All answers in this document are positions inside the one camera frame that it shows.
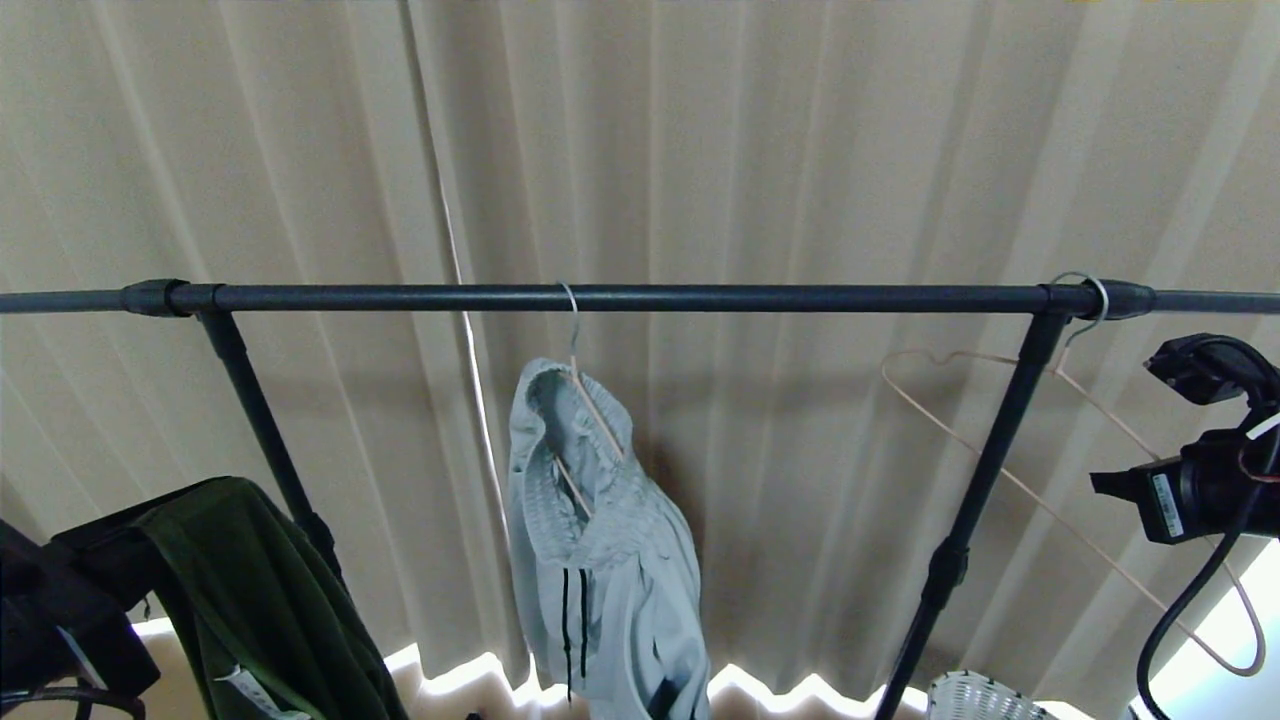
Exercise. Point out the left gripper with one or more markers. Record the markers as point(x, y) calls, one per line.
point(50, 620)

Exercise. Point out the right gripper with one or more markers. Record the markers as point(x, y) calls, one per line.
point(1220, 490)

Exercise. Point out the green garment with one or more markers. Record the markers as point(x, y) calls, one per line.
point(260, 600)

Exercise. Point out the pink clothes hanger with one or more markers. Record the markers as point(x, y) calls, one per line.
point(1060, 520)
point(597, 415)

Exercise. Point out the pale grey shorts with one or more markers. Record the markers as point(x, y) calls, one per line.
point(620, 580)

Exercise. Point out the white laundry basket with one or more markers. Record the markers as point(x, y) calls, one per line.
point(980, 695)

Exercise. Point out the black clothes rack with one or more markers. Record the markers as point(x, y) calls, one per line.
point(700, 298)

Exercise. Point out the beige curtain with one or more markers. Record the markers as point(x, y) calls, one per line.
point(750, 130)

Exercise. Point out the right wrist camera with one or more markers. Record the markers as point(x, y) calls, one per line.
point(1210, 365)

